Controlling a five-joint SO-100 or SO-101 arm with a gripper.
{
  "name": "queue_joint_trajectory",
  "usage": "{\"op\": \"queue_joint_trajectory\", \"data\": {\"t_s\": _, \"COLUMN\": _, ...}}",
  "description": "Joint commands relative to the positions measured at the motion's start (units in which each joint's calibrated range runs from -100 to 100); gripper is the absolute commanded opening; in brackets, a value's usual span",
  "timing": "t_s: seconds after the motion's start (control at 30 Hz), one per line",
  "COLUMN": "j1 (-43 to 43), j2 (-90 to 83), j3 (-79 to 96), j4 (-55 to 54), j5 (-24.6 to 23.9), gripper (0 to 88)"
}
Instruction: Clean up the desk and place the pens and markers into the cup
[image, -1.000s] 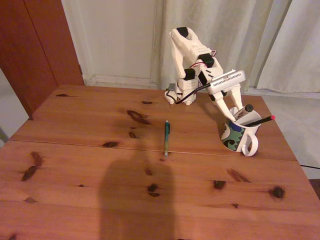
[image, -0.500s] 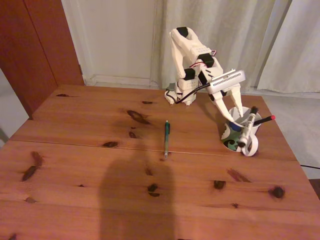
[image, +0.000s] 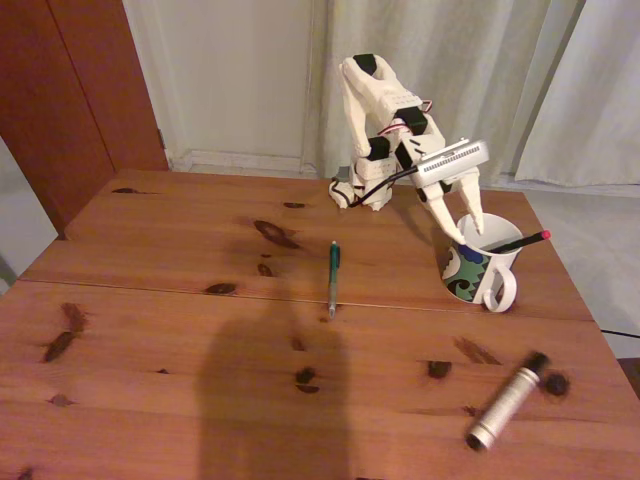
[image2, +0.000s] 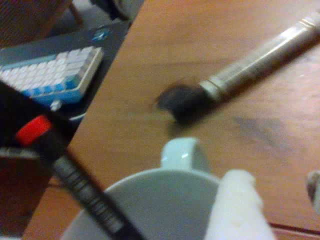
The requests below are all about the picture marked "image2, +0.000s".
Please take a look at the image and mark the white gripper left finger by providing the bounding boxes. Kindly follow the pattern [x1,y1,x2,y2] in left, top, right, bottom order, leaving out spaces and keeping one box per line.
[204,169,276,240]

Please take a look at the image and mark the white mug with green pattern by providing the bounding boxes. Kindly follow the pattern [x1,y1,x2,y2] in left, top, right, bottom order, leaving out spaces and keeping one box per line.
[59,136,226,240]

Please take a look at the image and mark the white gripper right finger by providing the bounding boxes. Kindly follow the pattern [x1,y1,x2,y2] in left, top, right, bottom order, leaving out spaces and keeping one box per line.
[306,170,320,209]

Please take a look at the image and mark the black desk mat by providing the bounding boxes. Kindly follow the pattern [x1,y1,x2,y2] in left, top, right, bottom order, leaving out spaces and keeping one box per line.
[0,18,131,121]

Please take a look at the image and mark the black pen with red end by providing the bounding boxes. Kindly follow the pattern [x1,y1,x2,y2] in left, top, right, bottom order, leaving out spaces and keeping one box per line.
[14,114,145,240]

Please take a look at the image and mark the white marker with black cap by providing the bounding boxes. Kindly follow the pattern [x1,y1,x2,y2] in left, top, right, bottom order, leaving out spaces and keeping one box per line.
[155,9,320,126]

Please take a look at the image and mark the white and blue keyboard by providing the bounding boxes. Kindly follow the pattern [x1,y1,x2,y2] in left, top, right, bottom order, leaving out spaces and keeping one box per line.
[0,46,105,107]

